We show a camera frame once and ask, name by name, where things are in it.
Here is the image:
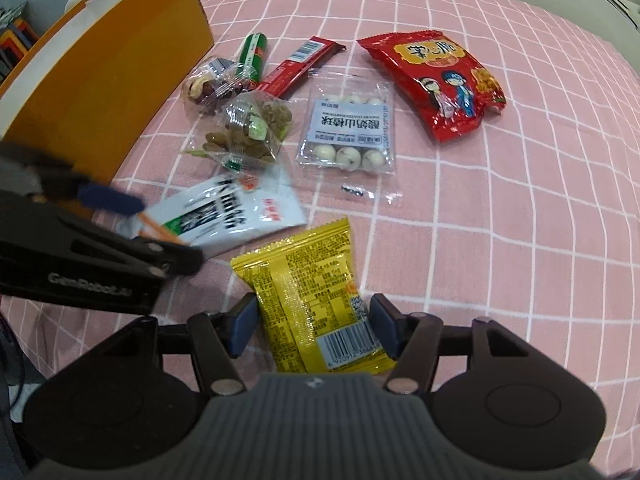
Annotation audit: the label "clear packet of white balls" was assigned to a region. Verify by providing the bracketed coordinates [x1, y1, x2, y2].
[296, 77, 406, 206]

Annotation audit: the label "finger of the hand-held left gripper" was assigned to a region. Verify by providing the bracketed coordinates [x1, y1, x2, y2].
[50, 209, 204, 279]
[0, 142, 147, 217]

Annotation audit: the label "green sausage stick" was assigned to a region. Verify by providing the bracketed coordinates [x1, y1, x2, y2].
[239, 32, 268, 88]

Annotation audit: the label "red snack bar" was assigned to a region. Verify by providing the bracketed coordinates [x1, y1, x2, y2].
[257, 36, 347, 100]

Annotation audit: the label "pink checked blanket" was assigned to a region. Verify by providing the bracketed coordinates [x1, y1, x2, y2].
[0, 0, 640, 480]

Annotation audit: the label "yellow snack packet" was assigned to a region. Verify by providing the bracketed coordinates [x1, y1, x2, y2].
[230, 217, 396, 377]

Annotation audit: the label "white snack packet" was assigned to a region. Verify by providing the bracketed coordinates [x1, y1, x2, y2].
[117, 165, 308, 258]

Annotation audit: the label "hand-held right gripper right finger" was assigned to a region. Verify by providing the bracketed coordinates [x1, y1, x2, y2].
[368, 293, 544, 396]

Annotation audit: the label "orange paper bag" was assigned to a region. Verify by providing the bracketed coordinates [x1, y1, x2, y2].
[0, 0, 216, 223]

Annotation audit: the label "clear packet of red dates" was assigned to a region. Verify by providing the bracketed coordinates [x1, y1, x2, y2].
[182, 56, 256, 118]

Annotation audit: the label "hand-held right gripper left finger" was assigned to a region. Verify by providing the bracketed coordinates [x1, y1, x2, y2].
[102, 291, 259, 397]

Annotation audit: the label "red cartoon snack bag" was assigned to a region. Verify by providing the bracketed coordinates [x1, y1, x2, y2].
[356, 30, 507, 143]

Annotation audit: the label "colourful books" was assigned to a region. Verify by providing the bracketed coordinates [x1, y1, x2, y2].
[0, 4, 40, 83]

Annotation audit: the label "clear packet of nuts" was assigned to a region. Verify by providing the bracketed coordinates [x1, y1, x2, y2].
[182, 91, 293, 173]

